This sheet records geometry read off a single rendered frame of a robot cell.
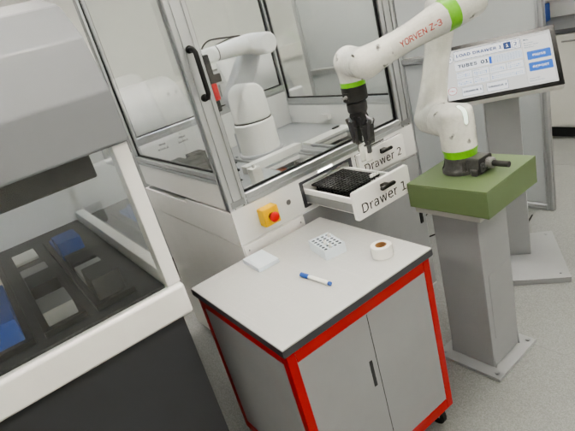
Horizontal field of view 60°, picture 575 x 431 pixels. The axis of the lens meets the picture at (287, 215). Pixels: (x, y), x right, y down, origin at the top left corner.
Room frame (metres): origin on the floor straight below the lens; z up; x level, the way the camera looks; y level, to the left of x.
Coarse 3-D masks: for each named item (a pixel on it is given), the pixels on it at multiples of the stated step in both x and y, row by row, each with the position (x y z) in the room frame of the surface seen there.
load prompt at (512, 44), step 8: (512, 40) 2.38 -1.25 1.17; (472, 48) 2.45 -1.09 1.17; (480, 48) 2.43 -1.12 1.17; (488, 48) 2.41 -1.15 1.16; (496, 48) 2.39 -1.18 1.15; (504, 48) 2.38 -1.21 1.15; (512, 48) 2.36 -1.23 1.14; (456, 56) 2.46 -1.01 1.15; (464, 56) 2.44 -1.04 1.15; (472, 56) 2.42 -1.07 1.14
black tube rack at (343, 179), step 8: (328, 176) 1.98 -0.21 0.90; (336, 176) 1.96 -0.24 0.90; (344, 176) 1.93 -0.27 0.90; (352, 176) 1.90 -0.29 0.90; (360, 176) 1.87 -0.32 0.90; (368, 176) 1.85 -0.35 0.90; (312, 184) 1.94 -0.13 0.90; (320, 184) 1.91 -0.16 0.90; (328, 184) 1.89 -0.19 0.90; (336, 184) 1.86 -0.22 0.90; (344, 184) 1.84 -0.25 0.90; (352, 184) 1.81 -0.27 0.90; (336, 192) 1.85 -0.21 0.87; (344, 192) 1.83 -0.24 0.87
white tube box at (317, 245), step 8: (312, 240) 1.64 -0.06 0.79; (320, 240) 1.63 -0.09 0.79; (328, 240) 1.62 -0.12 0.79; (336, 240) 1.59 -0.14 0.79; (312, 248) 1.62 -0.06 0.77; (320, 248) 1.55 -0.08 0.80; (328, 248) 1.54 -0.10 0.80; (336, 248) 1.54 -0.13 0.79; (344, 248) 1.55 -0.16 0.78; (320, 256) 1.57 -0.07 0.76; (328, 256) 1.53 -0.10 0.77
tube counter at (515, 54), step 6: (498, 54) 2.37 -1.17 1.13; (504, 54) 2.36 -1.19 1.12; (510, 54) 2.35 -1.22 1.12; (516, 54) 2.33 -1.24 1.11; (522, 54) 2.32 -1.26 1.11; (480, 60) 2.40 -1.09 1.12; (486, 60) 2.38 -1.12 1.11; (492, 60) 2.37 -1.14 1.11; (498, 60) 2.36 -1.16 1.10; (504, 60) 2.34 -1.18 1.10
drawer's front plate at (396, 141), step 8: (400, 136) 2.20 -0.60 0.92; (384, 144) 2.14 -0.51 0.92; (392, 144) 2.17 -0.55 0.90; (400, 144) 2.19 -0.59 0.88; (376, 152) 2.12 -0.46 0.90; (384, 152) 2.14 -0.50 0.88; (392, 152) 2.16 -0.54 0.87; (400, 152) 2.19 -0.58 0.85; (360, 160) 2.06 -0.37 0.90; (376, 160) 2.11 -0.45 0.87; (392, 160) 2.16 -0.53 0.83; (368, 168) 2.08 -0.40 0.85; (376, 168) 2.11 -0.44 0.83
